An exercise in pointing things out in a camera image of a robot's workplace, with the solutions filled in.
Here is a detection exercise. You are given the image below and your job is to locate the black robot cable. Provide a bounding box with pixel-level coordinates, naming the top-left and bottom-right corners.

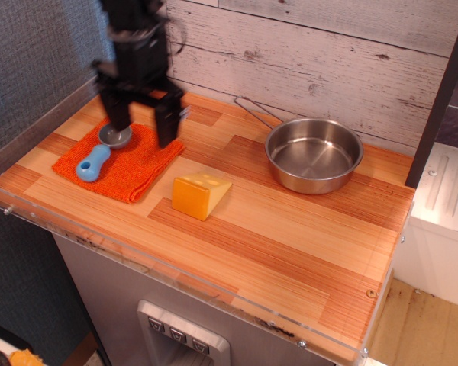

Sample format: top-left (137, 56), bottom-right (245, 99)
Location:
top-left (167, 18), bottom-right (189, 54)

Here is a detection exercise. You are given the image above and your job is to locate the orange knitted cloth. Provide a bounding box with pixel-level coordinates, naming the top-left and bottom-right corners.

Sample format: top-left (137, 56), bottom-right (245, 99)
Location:
top-left (53, 118), bottom-right (185, 204)

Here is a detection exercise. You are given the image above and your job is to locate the yellow black object bottom left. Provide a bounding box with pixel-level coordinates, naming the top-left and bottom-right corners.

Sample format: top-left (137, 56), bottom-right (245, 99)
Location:
top-left (0, 349), bottom-right (45, 366)

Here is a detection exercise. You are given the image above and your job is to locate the dark right frame post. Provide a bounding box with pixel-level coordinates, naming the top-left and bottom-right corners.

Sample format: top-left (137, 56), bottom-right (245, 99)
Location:
top-left (405, 34), bottom-right (458, 188)

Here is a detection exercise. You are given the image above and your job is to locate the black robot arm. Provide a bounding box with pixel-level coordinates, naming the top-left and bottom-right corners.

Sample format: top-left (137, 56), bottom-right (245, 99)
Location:
top-left (92, 1), bottom-right (186, 148)

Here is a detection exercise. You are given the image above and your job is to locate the stainless steel pan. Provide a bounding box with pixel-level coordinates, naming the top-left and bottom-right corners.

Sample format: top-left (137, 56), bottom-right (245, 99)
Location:
top-left (234, 95), bottom-right (365, 195)

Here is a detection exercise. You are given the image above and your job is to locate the silver dispenser button panel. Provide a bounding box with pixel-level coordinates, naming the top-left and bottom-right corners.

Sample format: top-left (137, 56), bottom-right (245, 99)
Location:
top-left (137, 300), bottom-right (231, 365)

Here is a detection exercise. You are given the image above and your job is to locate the yellow toy cheese wedge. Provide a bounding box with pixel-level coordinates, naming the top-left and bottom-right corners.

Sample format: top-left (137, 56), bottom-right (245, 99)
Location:
top-left (172, 172), bottom-right (232, 221)

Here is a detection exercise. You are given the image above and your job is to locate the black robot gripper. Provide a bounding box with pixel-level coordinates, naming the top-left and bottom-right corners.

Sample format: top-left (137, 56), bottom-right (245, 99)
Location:
top-left (92, 30), bottom-right (184, 149)

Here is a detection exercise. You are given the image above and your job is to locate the blue handled grey scoop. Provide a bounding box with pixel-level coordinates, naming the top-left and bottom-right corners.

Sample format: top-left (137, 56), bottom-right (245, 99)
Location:
top-left (76, 124), bottom-right (132, 182)

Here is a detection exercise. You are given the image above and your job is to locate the white ribbed cabinet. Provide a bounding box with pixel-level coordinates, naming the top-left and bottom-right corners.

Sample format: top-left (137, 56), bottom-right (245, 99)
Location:
top-left (392, 143), bottom-right (458, 305)

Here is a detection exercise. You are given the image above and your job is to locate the grey toy fridge cabinet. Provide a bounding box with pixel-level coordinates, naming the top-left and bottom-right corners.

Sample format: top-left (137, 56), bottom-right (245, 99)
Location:
top-left (54, 234), bottom-right (365, 365)

